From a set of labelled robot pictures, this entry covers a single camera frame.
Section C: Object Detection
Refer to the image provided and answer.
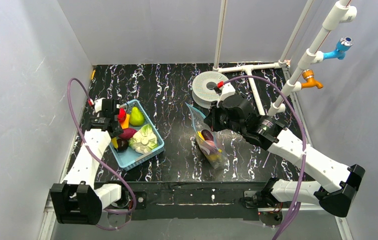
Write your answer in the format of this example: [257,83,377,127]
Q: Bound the red toy apple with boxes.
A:
[117,108,127,123]

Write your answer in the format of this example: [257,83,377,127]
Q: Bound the green toy pear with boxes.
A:
[129,106,145,127]

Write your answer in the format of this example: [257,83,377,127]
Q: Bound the purple toy eggplant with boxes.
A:
[201,129,214,141]

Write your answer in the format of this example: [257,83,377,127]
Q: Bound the clear zip top bag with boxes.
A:
[186,103,228,170]

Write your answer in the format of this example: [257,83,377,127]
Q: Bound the light blue plastic basket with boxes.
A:
[109,99,164,171]

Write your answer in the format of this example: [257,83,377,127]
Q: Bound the yellow toy banana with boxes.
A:
[111,137,118,149]
[197,131,205,141]

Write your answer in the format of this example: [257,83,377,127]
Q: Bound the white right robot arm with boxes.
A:
[204,94,366,218]

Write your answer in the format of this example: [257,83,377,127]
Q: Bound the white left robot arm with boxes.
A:
[49,98,123,225]

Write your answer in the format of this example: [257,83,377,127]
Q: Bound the orange yellow toy mango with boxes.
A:
[120,114,130,129]

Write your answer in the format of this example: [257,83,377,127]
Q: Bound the reddish toy sweet potato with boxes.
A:
[118,127,138,141]

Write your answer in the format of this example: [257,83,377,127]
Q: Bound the white perforated filament spool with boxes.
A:
[192,71,228,109]

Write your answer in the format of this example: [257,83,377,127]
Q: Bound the green white toy cabbage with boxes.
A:
[129,124,158,154]

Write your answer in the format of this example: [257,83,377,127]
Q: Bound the orange plastic tap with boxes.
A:
[292,69,324,92]

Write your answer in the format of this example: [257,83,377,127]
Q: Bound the blue plastic tap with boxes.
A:
[313,37,354,64]

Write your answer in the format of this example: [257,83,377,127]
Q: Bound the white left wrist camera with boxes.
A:
[87,97,105,113]

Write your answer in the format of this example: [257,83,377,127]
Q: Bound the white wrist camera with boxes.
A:
[214,81,235,107]
[87,97,105,113]

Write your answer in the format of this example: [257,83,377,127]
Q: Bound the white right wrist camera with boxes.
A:
[214,81,235,107]

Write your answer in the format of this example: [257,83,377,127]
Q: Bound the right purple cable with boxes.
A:
[223,75,308,240]

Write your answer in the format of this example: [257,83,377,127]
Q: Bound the purple cable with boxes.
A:
[223,75,308,240]
[67,77,137,231]

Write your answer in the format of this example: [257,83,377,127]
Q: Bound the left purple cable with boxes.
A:
[67,77,137,231]

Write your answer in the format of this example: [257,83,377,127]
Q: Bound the white PVC pipe frame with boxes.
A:
[212,0,358,127]

